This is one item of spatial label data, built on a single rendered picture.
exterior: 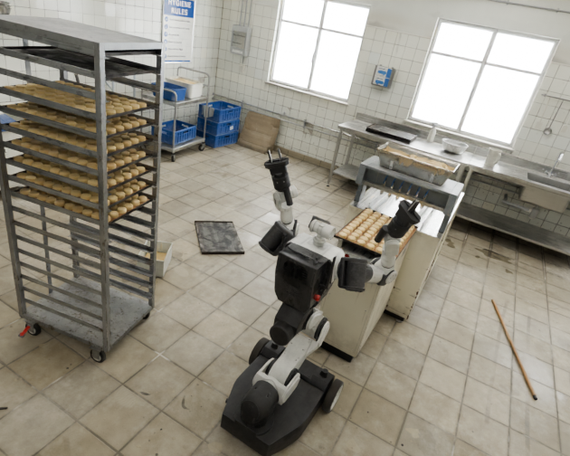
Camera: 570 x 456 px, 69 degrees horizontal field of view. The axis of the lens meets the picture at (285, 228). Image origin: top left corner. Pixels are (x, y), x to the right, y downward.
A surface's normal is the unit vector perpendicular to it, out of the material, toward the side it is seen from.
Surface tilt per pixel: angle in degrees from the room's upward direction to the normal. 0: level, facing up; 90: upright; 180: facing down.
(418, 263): 90
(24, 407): 0
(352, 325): 90
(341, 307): 90
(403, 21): 90
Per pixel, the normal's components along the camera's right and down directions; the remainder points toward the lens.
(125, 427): 0.18, -0.87
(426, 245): -0.49, 0.32
